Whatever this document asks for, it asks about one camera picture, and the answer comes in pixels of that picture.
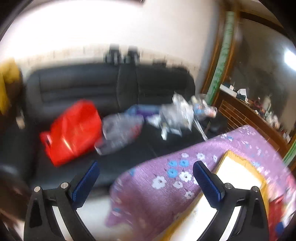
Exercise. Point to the yellow-rimmed cardboard box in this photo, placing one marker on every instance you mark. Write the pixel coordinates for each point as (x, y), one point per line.
(240, 171)

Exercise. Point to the white flat box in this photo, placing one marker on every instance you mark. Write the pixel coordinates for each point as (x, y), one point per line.
(227, 89)

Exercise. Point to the dark tissue box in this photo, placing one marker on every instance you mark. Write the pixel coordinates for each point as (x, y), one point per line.
(242, 93)

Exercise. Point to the purple floral tablecloth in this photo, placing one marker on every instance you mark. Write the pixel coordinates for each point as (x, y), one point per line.
(150, 197)

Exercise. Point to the wooden cabinet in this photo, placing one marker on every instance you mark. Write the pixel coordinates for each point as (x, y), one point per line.
(240, 109)

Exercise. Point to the mustard yellow garment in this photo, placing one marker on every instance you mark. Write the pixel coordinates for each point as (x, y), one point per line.
(9, 76)

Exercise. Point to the purple blue bag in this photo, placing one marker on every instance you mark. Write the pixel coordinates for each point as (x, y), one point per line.
(141, 110)

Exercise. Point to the black sofa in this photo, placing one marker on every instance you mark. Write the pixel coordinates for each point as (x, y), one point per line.
(81, 81)

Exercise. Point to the red plastic bag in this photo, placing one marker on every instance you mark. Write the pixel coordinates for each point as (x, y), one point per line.
(71, 129)

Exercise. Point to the clutter of small shelf items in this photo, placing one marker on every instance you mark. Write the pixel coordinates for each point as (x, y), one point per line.
(266, 111)

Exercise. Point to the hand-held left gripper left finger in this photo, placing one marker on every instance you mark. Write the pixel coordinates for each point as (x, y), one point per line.
(84, 183)

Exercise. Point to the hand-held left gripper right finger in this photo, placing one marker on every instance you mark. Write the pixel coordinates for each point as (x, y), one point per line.
(208, 185)

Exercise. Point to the plastic bag with colourful bottles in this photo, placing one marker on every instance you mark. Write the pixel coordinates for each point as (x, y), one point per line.
(203, 109)

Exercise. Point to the crumpled white plastic bag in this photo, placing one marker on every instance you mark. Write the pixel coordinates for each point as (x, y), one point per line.
(175, 113)

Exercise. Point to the clear plastic bag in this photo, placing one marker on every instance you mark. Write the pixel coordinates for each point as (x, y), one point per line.
(120, 129)

